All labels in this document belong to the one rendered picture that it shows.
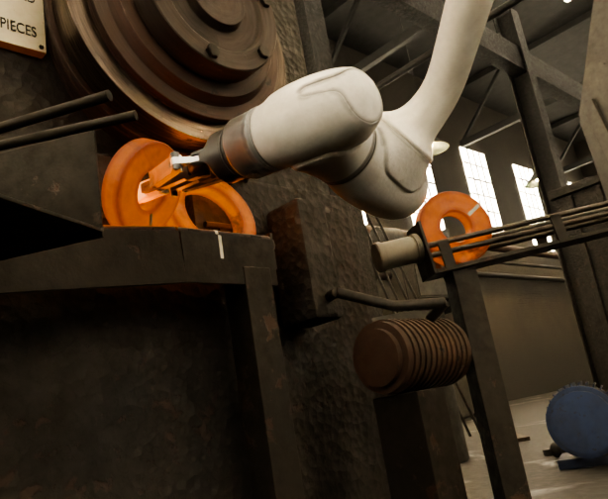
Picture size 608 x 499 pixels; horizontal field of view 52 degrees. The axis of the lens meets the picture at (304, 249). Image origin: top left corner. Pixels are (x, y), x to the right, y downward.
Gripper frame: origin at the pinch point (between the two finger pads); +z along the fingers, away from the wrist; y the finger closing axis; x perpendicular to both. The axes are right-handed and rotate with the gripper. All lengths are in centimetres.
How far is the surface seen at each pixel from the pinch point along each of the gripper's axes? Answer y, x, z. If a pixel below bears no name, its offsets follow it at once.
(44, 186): -28.0, -7.2, -17.1
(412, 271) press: 723, 48, 343
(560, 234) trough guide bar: 66, -14, -42
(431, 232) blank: 49, -10, -23
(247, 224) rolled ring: 20.8, -4.5, -0.1
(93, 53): -7.0, 21.8, 1.2
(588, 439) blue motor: 205, -83, 3
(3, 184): -30.2, -6.0, -12.8
